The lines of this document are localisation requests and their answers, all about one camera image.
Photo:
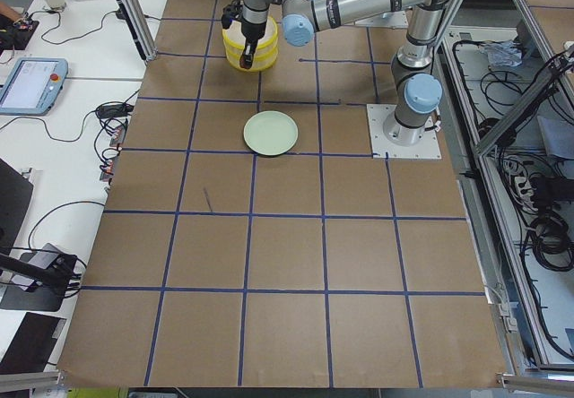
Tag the yellow steamer layer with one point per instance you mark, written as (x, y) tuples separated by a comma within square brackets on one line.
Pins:
[(260, 63), (234, 40)]

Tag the black power adapter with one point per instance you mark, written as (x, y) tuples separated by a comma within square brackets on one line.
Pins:
[(114, 110)]

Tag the teach pendant tablet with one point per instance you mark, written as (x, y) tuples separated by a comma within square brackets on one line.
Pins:
[(32, 86)]

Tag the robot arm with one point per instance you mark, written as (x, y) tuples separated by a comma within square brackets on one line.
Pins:
[(413, 26)]

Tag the brown bun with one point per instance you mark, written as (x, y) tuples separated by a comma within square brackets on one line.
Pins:
[(245, 63)]

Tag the pale green plate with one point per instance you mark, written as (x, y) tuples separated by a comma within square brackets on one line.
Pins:
[(270, 133)]

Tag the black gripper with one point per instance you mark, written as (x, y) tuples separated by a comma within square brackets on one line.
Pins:
[(251, 30)]

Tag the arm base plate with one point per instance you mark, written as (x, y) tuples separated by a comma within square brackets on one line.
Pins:
[(390, 140)]

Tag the black camera stand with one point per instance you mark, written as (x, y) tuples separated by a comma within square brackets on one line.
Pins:
[(41, 278)]

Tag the aluminium frame post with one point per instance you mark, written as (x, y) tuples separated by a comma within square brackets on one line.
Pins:
[(139, 29)]

